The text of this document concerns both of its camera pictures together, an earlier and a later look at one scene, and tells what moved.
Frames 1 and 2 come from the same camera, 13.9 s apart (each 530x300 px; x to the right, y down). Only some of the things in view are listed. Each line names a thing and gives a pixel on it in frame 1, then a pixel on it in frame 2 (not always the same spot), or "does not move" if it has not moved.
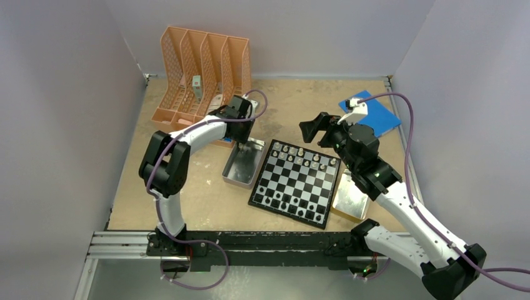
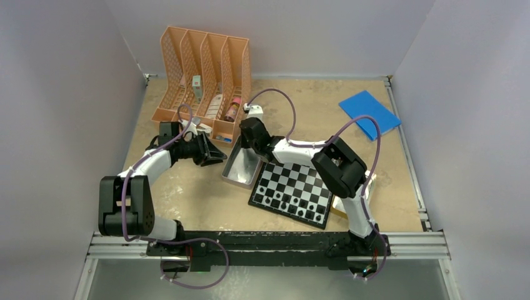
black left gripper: x=242 y=139 -> x=207 y=153
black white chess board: x=297 y=183 does not move
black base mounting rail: x=235 y=248 does not move
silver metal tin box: x=242 y=165 does not move
